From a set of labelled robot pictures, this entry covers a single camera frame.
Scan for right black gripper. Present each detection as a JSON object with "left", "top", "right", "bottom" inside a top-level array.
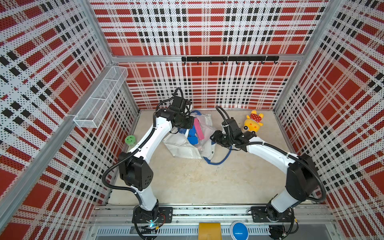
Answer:
[{"left": 209, "top": 130, "right": 233, "bottom": 148}]

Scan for white canvas bag blue handles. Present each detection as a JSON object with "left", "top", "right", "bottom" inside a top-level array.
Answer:
[{"left": 163, "top": 110, "right": 233, "bottom": 166}]

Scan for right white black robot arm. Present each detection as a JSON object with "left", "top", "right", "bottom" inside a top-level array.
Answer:
[{"left": 210, "top": 106, "right": 327, "bottom": 222}]

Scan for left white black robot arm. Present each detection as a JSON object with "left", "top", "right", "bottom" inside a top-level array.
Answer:
[{"left": 102, "top": 87, "right": 194, "bottom": 223}]

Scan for yellow plush toy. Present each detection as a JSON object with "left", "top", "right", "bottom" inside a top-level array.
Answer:
[{"left": 243, "top": 110, "right": 264, "bottom": 134}]

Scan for pink pencil case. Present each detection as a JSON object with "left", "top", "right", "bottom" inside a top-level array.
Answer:
[{"left": 194, "top": 118, "right": 205, "bottom": 140}]

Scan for green tape roll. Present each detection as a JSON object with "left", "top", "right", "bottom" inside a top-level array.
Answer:
[{"left": 125, "top": 135, "right": 136, "bottom": 147}]

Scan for blue round button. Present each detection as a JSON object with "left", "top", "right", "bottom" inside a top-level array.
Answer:
[{"left": 230, "top": 221, "right": 249, "bottom": 240}]

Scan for yellow block at front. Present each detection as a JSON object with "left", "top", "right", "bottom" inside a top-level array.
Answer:
[{"left": 198, "top": 223, "right": 222, "bottom": 240}]

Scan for black hook rail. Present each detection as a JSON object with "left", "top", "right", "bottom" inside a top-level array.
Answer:
[{"left": 181, "top": 56, "right": 280, "bottom": 63}]

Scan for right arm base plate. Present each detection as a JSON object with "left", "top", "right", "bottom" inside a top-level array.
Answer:
[{"left": 251, "top": 207, "right": 293, "bottom": 223}]

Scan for white wire wall basket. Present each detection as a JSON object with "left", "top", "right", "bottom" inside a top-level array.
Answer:
[{"left": 74, "top": 66, "right": 128, "bottom": 129}]

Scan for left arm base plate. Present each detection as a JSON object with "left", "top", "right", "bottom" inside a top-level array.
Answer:
[{"left": 132, "top": 206, "right": 173, "bottom": 224}]

